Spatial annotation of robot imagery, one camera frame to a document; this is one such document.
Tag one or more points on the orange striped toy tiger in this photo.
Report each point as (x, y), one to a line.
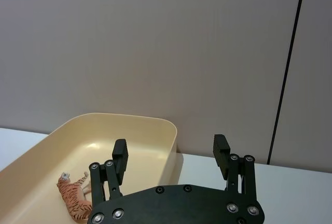
(73, 195)

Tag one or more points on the cream plastic tray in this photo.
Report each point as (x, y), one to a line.
(145, 141)

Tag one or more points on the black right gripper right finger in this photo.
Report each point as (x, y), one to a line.
(220, 154)

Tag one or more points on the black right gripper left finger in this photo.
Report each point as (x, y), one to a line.
(119, 156)

